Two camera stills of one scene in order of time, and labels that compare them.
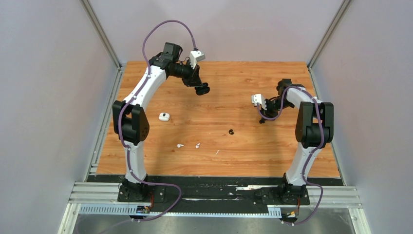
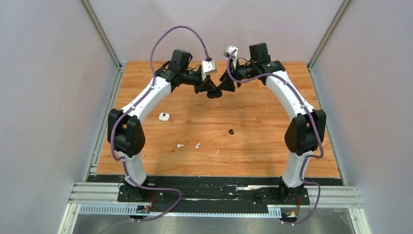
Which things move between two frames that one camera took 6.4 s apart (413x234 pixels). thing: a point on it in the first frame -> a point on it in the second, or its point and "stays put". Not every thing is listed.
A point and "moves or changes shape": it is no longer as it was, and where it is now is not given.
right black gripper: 267,113 -> 227,83
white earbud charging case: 164,116 stays put
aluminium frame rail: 92,193 stays put
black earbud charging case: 204,89 moves or changes shape
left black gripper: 193,79 -> 206,85
